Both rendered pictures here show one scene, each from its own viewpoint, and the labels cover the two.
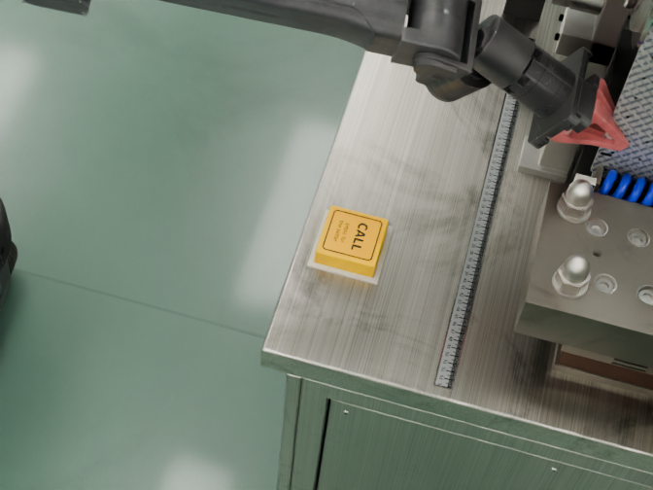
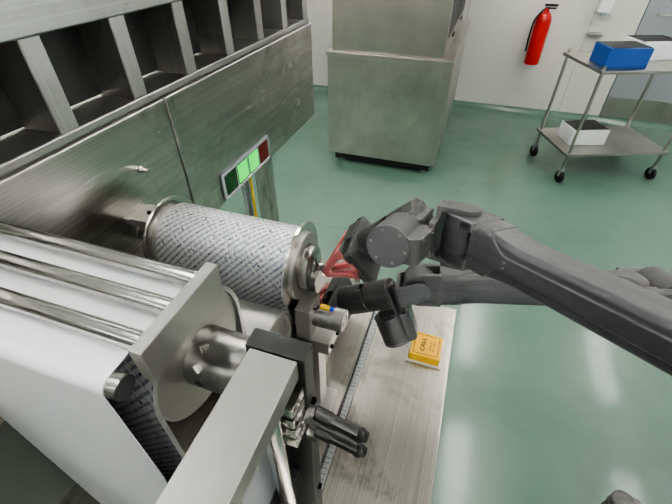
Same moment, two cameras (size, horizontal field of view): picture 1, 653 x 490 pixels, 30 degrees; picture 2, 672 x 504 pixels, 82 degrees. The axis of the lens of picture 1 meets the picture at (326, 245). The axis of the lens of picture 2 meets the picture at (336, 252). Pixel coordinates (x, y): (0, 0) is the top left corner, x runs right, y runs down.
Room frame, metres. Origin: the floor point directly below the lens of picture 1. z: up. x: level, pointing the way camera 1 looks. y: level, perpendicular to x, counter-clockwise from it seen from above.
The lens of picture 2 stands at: (1.37, -0.15, 1.69)
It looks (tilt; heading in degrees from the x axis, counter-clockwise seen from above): 40 degrees down; 189
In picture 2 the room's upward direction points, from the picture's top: straight up
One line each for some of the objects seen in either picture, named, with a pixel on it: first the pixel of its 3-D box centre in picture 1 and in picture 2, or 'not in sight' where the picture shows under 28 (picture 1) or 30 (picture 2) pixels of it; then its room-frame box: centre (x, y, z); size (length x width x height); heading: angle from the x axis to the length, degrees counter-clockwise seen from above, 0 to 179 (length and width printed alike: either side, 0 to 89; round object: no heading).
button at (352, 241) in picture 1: (352, 240); (425, 348); (0.79, -0.03, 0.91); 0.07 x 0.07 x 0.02; 80
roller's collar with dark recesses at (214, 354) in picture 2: not in sight; (226, 361); (1.16, -0.30, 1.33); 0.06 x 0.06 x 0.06; 80
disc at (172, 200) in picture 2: not in sight; (173, 235); (0.86, -0.53, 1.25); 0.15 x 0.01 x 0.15; 170
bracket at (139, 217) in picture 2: not in sight; (147, 215); (0.86, -0.58, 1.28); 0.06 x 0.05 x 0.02; 80
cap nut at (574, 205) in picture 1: (578, 196); not in sight; (0.78, -0.26, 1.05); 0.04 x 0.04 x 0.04
